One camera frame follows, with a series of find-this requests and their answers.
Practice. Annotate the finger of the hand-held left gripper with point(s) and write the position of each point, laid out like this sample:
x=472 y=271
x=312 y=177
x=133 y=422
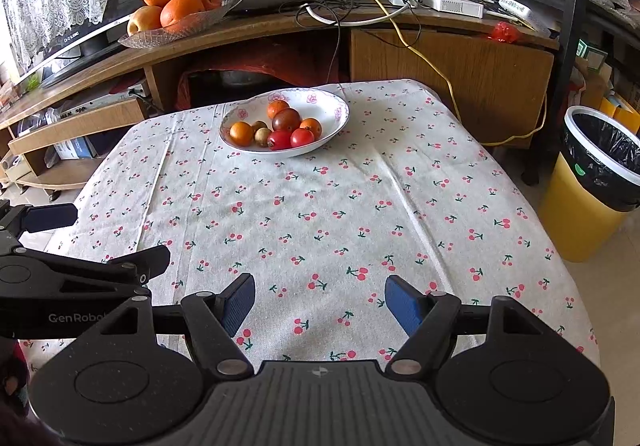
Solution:
x=50 y=217
x=150 y=261

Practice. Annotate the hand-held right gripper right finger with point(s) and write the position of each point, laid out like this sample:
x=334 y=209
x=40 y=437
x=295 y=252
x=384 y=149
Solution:
x=405 y=303

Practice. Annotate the white vented modem box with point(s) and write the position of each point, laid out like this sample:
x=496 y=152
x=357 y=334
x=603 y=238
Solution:
x=452 y=5

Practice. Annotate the cherry print tablecloth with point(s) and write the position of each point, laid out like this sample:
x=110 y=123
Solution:
x=325 y=201

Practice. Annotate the small red bag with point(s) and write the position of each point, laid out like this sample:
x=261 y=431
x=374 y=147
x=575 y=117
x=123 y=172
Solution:
x=506 y=32

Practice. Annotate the red plastic bag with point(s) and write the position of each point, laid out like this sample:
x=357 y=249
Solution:
x=280 y=61

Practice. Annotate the black trash bag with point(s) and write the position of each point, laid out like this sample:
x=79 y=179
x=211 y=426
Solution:
x=610 y=161

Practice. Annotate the glass fruit bowl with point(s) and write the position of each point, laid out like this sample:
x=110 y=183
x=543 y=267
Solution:
x=200 y=21

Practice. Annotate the red tomato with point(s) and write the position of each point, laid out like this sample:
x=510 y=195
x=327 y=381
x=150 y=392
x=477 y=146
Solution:
x=302 y=138
x=280 y=141

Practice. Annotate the white perforated modem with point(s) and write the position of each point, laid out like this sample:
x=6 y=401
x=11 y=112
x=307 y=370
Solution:
x=525 y=15

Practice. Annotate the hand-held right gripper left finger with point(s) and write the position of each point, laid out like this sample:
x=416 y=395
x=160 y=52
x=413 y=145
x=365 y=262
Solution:
x=240 y=298

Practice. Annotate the green white box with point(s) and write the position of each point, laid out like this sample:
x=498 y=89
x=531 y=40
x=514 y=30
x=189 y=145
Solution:
x=592 y=55

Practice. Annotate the brown round fruit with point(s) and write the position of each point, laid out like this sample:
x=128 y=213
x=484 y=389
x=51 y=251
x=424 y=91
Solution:
x=259 y=125
x=262 y=138

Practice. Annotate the black metal rack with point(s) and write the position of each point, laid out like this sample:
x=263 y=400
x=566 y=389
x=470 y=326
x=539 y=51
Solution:
x=575 y=26

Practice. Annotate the yellow red apple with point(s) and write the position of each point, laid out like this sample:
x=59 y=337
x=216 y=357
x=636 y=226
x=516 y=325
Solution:
x=142 y=21

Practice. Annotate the yellow folder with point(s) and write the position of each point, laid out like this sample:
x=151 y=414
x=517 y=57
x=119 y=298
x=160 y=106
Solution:
x=620 y=108

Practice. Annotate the small orange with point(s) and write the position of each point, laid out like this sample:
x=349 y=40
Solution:
x=277 y=108
x=311 y=127
x=241 y=133

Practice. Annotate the blue white box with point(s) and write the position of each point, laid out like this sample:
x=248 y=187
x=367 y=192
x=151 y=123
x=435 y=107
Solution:
x=75 y=147

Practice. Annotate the silver set-top box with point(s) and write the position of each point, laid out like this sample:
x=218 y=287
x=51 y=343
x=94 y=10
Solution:
x=100 y=101

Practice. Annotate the dark red plum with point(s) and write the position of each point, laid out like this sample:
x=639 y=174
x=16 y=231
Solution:
x=286 y=120

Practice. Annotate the yellow trash bin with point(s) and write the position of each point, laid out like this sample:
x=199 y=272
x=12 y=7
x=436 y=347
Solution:
x=575 y=216

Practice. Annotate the white floral plate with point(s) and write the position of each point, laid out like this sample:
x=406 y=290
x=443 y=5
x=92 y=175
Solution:
x=330 y=106

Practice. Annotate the wooden TV cabinet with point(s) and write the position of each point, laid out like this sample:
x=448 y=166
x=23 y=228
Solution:
x=450 y=66

